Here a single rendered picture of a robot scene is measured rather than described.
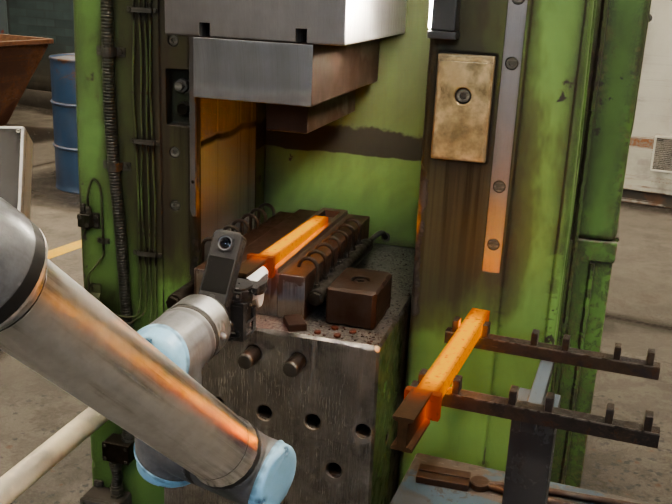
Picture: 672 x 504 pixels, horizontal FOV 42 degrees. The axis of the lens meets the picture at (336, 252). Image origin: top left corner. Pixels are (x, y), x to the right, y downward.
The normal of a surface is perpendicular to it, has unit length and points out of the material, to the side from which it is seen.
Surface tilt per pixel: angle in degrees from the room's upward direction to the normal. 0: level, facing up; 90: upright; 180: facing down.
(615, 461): 0
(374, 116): 90
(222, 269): 59
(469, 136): 90
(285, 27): 90
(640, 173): 90
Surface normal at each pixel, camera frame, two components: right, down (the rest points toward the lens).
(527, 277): -0.29, 0.27
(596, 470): 0.04, -0.95
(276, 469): 0.86, 0.24
